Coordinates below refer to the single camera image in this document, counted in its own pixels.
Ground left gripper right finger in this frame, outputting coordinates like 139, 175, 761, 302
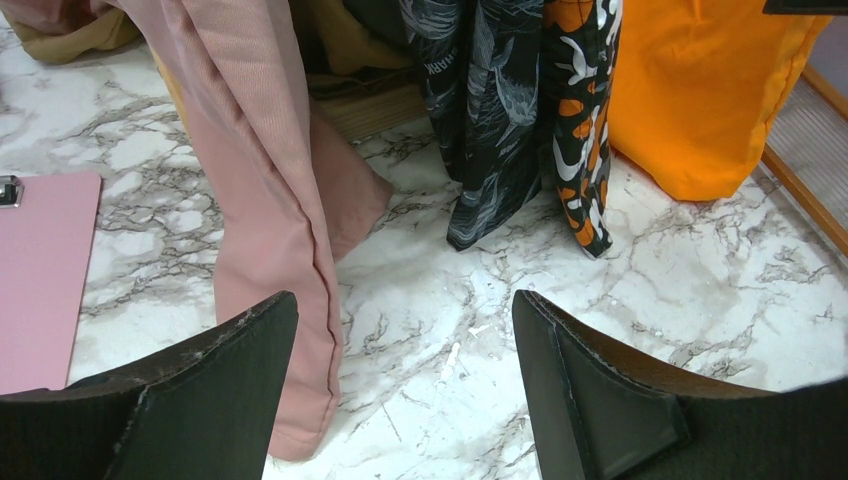
512, 290, 847, 479

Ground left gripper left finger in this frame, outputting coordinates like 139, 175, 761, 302
1, 291, 298, 479

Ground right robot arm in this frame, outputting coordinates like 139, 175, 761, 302
763, 0, 848, 16

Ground pink hanging shorts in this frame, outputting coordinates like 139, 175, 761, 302
0, 0, 395, 464

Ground orange camouflage hanging shorts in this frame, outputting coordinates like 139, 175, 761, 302
539, 0, 622, 258

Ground dark patterned hanging shorts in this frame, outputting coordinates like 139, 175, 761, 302
291, 0, 551, 253

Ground pink clipboard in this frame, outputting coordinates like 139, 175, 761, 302
1, 172, 102, 394

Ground wooden tiered rack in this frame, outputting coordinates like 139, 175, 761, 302
762, 66, 847, 255

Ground wooden clothes rack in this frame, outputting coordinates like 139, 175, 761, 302
317, 85, 427, 141

